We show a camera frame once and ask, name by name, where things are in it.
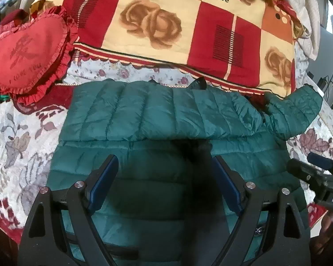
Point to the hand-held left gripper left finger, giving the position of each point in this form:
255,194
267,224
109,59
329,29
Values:
105,184

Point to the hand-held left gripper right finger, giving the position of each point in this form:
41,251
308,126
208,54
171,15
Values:
228,187

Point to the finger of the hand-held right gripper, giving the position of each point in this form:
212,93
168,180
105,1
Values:
322,159
302,169

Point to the green puffer jacket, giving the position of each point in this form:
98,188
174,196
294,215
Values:
166,122

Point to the person's right hand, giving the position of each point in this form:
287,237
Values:
331,230

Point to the floral plush bed blanket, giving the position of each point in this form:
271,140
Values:
19,144

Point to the grey appliance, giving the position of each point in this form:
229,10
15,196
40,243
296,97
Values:
328,58

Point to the white quilted cloth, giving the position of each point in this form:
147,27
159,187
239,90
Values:
308,11

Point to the red heart-shaped frilled pillow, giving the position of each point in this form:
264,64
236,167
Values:
27,52

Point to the red checkered rose blanket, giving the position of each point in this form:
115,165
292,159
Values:
161,19

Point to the dark red cloth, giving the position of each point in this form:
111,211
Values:
8,19

